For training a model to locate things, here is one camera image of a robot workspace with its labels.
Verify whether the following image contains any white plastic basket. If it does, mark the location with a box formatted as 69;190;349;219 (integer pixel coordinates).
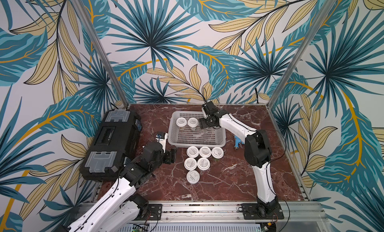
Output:
168;111;226;148

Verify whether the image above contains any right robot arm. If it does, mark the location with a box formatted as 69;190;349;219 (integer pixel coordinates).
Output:
199;101;279;216

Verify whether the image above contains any left aluminium corner post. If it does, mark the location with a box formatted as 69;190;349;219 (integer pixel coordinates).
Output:
70;0;130;109

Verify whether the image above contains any aluminium corner post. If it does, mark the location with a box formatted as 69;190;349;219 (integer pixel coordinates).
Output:
70;0;130;109
267;0;337;110

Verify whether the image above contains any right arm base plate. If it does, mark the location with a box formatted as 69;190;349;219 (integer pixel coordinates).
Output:
238;204;285;221

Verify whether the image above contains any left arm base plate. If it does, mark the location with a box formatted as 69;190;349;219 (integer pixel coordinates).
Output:
134;204;163;221

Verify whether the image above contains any black toolbox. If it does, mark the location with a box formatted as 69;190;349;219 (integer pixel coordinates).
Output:
80;109;142;182

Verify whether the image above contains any aluminium rail frame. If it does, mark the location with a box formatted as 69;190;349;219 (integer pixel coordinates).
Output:
70;201;332;232

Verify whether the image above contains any white yogurt cup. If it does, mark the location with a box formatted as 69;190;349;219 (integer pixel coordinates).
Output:
186;170;200;185
187;146;200;158
197;157;211;171
199;146;212;158
211;147;224;159
184;157;198;171
188;117;199;130
176;117;188;130

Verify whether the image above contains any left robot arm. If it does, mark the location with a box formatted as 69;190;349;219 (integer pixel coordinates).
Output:
55;139;178;232

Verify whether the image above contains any right aluminium corner post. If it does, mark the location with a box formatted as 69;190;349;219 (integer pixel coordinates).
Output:
267;0;337;110

